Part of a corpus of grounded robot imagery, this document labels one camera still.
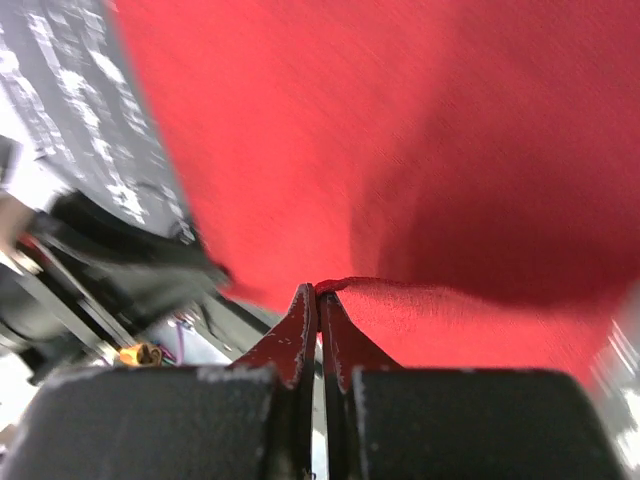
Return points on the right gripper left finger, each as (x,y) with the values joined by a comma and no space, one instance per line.
(251,419)

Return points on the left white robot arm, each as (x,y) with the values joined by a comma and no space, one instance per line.
(76,281)

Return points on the dark red cloth napkin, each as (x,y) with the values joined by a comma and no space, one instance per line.
(464,173)

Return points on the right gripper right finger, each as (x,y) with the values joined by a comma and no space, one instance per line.
(385,421)

